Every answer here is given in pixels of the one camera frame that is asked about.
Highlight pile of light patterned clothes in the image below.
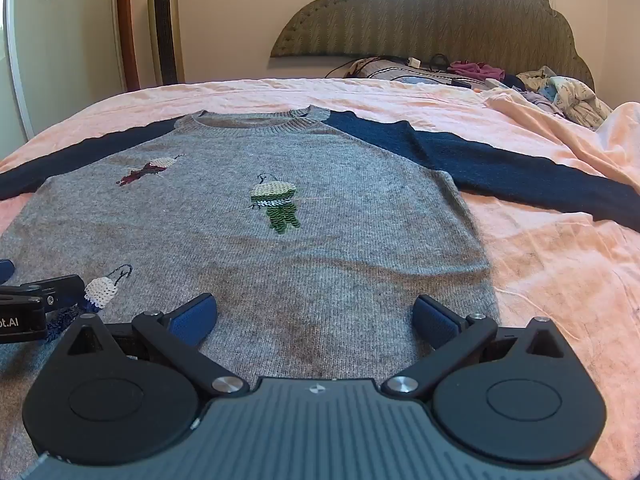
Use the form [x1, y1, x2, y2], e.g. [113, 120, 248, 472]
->
[515, 66, 614, 131]

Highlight gold tower fan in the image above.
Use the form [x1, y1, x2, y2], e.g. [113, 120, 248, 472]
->
[146, 0, 186, 86]

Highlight olive upholstered headboard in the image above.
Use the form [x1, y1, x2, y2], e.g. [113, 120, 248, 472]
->
[270, 0, 596, 92]

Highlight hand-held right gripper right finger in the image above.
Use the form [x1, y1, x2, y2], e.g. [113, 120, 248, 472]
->
[381, 294, 576, 403]

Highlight brown wooden post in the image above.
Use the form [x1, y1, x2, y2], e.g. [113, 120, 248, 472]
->
[115, 0, 142, 92]

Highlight grey knit sweater navy sleeves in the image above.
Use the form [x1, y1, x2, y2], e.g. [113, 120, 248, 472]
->
[0, 104, 640, 466]

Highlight white door frame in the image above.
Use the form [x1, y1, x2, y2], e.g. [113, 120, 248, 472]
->
[2, 0, 35, 141]

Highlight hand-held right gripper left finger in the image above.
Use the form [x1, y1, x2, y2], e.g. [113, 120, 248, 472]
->
[62, 293, 251, 402]

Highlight pink bed sheet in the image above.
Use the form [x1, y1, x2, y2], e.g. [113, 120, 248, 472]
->
[0, 77, 640, 480]

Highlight patterned pillow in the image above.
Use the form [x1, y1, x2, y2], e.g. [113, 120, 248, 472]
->
[347, 57, 481, 87]

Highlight purple cloth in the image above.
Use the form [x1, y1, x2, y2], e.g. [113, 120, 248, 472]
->
[447, 60, 507, 81]

